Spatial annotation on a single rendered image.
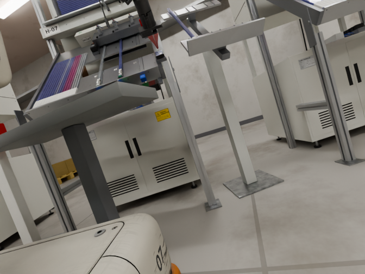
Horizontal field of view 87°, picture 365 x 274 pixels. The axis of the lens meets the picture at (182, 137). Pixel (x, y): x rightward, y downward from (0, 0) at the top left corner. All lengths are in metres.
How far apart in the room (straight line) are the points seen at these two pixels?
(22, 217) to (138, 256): 1.17
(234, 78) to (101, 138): 3.19
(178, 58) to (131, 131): 3.21
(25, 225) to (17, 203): 0.14
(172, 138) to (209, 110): 2.90
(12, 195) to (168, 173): 0.90
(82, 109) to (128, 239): 0.35
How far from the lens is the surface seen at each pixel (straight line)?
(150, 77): 0.97
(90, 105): 0.58
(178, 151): 1.25
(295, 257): 0.70
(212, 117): 4.09
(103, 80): 1.09
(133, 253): 0.41
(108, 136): 1.33
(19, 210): 1.51
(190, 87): 4.18
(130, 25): 1.45
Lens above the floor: 0.45
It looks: 4 degrees down
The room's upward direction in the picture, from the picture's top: 19 degrees counter-clockwise
